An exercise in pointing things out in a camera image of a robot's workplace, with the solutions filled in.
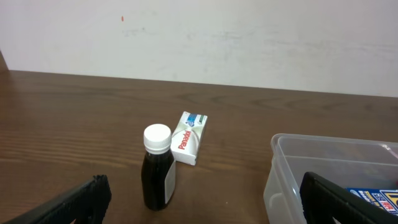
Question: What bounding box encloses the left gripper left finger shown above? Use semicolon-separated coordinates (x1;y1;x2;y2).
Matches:
6;175;112;224

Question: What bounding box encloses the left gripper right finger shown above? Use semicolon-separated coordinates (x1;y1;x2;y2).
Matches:
300;172;397;224

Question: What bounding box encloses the blue Kool Fever box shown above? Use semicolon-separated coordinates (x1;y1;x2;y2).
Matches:
347;188;398;216

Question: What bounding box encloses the dark bottle white cap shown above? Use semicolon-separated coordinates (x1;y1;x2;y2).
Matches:
141;124;176;211

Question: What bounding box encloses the clear plastic container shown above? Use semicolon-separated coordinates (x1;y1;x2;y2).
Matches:
263;134;397;224

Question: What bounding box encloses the white Panadol box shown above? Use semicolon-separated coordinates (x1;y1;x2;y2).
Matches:
170;111;208;166

